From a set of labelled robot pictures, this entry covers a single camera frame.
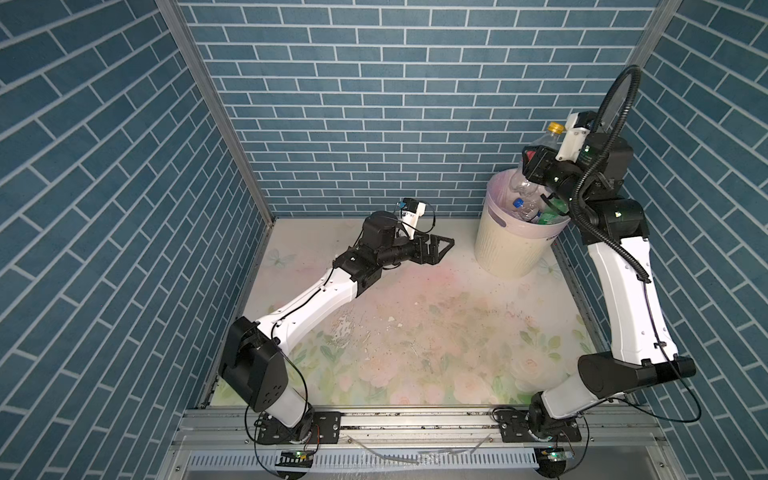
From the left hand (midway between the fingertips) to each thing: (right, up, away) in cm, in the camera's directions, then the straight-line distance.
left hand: (442, 241), depth 72 cm
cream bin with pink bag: (+22, -1, +16) cm, 27 cm away
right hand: (+17, +20, -9) cm, 28 cm away
